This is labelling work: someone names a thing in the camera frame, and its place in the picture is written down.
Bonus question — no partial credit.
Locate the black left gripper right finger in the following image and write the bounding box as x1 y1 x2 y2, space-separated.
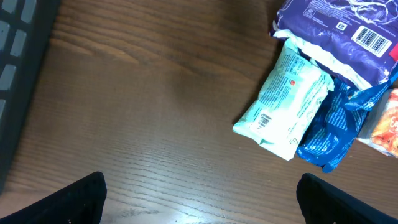
296 173 397 224

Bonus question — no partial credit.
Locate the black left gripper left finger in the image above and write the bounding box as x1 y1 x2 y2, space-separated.
1 172 107 224

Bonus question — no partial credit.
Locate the blue snack wrapper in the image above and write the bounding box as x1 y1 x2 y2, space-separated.
297 68 397 173

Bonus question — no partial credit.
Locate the orange tissue packet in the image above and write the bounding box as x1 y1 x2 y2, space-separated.
357 88 397 158

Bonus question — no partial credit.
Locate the mint green wipes packet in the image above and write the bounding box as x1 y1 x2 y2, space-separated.
233 39 334 161

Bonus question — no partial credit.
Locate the purple noodle packet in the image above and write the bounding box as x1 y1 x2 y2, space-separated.
270 0 397 90

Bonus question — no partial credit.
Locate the grey plastic mesh basket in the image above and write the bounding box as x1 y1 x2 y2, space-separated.
1 0 61 189

